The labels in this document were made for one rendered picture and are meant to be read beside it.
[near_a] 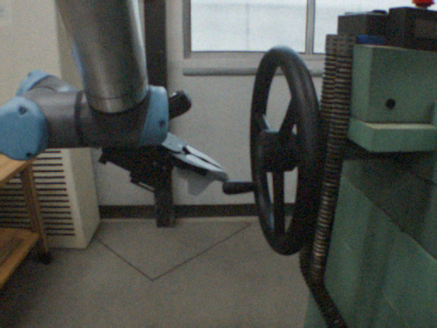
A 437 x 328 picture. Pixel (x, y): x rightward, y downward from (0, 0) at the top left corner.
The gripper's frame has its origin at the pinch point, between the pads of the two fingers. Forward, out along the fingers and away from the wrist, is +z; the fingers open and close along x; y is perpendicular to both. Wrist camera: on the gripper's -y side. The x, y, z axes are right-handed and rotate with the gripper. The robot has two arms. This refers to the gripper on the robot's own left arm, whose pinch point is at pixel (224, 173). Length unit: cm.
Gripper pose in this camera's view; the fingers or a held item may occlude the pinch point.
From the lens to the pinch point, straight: 60.1
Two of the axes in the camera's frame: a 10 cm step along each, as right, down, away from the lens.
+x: 0.9, 4.0, -9.1
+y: -5.0, 8.1, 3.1
